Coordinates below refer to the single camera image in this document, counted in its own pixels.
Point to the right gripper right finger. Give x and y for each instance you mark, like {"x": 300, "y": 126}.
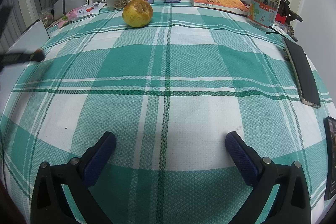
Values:
{"x": 292, "y": 202}

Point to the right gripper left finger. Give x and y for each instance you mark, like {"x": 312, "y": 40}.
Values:
{"x": 49, "y": 203}

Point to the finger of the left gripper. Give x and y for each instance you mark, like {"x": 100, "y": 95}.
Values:
{"x": 21, "y": 57}

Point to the white cardboard box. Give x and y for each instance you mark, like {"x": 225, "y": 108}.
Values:
{"x": 30, "y": 41}

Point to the plastic bag of snacks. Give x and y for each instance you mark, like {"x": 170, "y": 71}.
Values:
{"x": 47, "y": 16}

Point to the pink snack packet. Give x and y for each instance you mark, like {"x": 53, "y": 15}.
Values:
{"x": 80, "y": 12}

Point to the smartphone with lit screen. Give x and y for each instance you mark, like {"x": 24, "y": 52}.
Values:
{"x": 329, "y": 124}

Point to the yellow pear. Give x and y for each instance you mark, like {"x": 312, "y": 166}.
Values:
{"x": 137, "y": 13}

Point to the black smartphone face down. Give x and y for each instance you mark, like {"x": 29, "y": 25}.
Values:
{"x": 307, "y": 88}

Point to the green white plaid tablecloth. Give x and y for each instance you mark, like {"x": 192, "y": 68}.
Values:
{"x": 170, "y": 92}

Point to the dark bag on sofa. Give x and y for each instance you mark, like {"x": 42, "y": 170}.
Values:
{"x": 284, "y": 18}

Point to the orange book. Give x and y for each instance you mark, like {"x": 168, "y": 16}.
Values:
{"x": 232, "y": 6}

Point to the clear jar printed label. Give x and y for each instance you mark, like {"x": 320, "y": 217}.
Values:
{"x": 262, "y": 13}

